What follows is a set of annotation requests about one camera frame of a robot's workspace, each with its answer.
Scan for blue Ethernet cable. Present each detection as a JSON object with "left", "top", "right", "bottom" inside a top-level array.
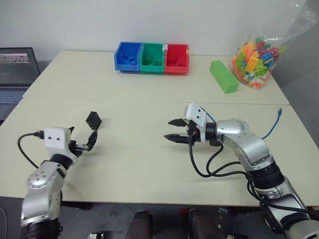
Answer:
[{"left": 199, "top": 106, "right": 284, "bottom": 140}]

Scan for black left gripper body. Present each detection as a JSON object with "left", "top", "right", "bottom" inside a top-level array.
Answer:
[{"left": 69, "top": 140, "right": 89, "bottom": 159}]

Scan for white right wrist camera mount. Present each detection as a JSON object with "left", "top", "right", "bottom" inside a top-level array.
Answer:
[{"left": 185, "top": 103, "right": 209, "bottom": 144}]

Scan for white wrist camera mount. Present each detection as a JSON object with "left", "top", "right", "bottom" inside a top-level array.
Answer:
[
  {"left": 43, "top": 127, "right": 78, "bottom": 166},
  {"left": 185, "top": 103, "right": 209, "bottom": 144}
]

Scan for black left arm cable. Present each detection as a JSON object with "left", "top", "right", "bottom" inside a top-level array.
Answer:
[{"left": 17, "top": 130, "right": 46, "bottom": 169}]

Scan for green plastic bin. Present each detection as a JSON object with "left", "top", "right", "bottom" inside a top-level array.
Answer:
[{"left": 139, "top": 42, "right": 167, "bottom": 74}]

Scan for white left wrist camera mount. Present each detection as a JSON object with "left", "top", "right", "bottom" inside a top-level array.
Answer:
[{"left": 43, "top": 127, "right": 78, "bottom": 166}]

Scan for dark laptop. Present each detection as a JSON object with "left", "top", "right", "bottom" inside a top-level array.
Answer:
[{"left": 0, "top": 47, "right": 41, "bottom": 120}]

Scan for blue toy bricks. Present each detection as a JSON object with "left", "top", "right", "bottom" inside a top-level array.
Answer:
[{"left": 121, "top": 55, "right": 138, "bottom": 66}]

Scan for red toy bricks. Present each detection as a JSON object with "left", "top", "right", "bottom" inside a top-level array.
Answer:
[{"left": 166, "top": 55, "right": 187, "bottom": 68}]

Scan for long green block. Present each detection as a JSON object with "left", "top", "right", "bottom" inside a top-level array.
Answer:
[{"left": 209, "top": 60, "right": 240, "bottom": 95}]

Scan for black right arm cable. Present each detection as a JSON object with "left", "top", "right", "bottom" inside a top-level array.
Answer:
[{"left": 188, "top": 139, "right": 315, "bottom": 235}]

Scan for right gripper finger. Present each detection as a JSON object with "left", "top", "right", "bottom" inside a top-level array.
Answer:
[
  {"left": 168, "top": 118, "right": 189, "bottom": 127},
  {"left": 163, "top": 133, "right": 190, "bottom": 145}
]

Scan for dark rounded shape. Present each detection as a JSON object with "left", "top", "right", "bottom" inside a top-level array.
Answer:
[
  {"left": 125, "top": 209, "right": 154, "bottom": 239},
  {"left": 186, "top": 208, "right": 226, "bottom": 239}
]

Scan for clear bag of toy bricks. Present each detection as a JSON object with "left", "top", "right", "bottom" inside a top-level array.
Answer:
[{"left": 228, "top": 0, "right": 319, "bottom": 91}]

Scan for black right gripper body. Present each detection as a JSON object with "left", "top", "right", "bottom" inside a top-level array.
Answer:
[{"left": 185, "top": 119, "right": 200, "bottom": 146}]

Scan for small black box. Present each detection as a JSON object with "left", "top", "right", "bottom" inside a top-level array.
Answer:
[{"left": 85, "top": 111, "right": 103, "bottom": 131}]

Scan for red plastic bin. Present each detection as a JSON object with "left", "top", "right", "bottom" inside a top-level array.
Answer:
[{"left": 164, "top": 43, "right": 190, "bottom": 75}]

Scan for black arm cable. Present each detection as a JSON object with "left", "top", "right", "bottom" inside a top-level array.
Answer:
[
  {"left": 17, "top": 130, "right": 46, "bottom": 169},
  {"left": 188, "top": 139, "right": 315, "bottom": 235}
]

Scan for blue plastic bin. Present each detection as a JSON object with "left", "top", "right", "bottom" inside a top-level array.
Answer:
[{"left": 114, "top": 41, "right": 145, "bottom": 74}]

